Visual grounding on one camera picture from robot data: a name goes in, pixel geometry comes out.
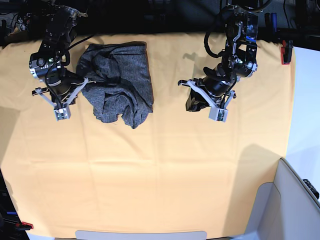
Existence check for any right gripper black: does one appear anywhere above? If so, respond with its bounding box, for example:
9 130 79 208
45 73 84 103

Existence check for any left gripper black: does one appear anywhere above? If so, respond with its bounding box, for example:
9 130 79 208
185 73 235 112

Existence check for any grey long-sleeve T-shirt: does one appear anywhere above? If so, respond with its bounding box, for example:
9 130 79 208
76 41 154 129

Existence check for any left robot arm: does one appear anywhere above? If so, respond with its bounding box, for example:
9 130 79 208
178 0 258 113

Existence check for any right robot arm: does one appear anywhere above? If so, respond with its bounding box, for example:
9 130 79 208
28 0 88 108

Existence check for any yellow table cloth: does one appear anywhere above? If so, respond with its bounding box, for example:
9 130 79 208
0 33 295 238

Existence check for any red black clamp right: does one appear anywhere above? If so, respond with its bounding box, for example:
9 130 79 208
281 40 293 65

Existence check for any red black clamp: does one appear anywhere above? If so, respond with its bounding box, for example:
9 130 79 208
281 40 293 65
14 222 34 231

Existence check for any red black clamp left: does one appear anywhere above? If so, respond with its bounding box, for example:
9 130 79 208
14 222 34 231

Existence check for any white tray edge bottom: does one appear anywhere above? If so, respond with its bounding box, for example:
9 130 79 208
75 230 207 240

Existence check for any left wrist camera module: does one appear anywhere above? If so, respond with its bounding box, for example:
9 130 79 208
208 106 229 123

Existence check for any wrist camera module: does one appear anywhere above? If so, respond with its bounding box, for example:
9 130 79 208
53 105 71 121
208 106 229 123

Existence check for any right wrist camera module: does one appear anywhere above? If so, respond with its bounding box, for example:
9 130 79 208
53 105 71 121

